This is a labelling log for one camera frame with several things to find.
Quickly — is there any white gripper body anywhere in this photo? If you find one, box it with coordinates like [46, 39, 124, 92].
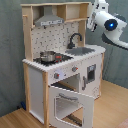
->
[87, 12, 97, 32]

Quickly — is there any wooden toy kitchen unit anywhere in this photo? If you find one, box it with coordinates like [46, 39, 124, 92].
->
[22, 2, 105, 128]

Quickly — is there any white oven door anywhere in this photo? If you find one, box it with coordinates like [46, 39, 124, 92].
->
[49, 86, 94, 128]

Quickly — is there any grey range hood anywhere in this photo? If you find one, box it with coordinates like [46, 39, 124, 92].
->
[35, 5, 64, 27]

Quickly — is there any black toy stovetop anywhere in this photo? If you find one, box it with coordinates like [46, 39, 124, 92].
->
[34, 53, 71, 66]

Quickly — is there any red stove knob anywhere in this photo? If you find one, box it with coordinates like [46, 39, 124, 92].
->
[54, 73, 60, 79]
[72, 66, 78, 72]

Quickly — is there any white dishwasher door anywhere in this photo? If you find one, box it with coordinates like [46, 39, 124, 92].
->
[82, 55, 102, 98]

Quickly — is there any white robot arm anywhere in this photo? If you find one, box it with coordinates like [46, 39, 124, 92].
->
[87, 0, 128, 50]

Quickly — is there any grey toy sink basin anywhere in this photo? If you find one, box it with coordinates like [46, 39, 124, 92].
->
[66, 47, 94, 56]

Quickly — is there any small steel pot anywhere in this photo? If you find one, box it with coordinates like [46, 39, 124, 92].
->
[40, 51, 55, 62]

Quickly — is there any black toy faucet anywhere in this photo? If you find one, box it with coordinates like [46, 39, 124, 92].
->
[67, 33, 82, 49]

